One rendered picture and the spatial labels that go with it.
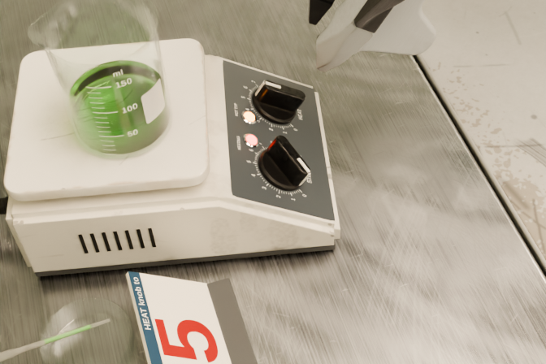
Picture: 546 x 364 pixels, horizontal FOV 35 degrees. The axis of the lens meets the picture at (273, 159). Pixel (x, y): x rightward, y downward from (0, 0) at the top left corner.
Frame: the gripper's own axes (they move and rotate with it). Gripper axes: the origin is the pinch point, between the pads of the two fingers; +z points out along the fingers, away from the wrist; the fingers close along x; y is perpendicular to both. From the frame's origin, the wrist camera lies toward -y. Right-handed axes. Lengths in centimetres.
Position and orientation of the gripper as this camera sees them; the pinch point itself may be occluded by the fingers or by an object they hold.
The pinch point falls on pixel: (315, 26)
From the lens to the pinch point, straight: 54.6
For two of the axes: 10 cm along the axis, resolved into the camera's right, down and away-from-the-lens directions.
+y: 8.8, 2.4, 4.1
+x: -0.9, -7.7, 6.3
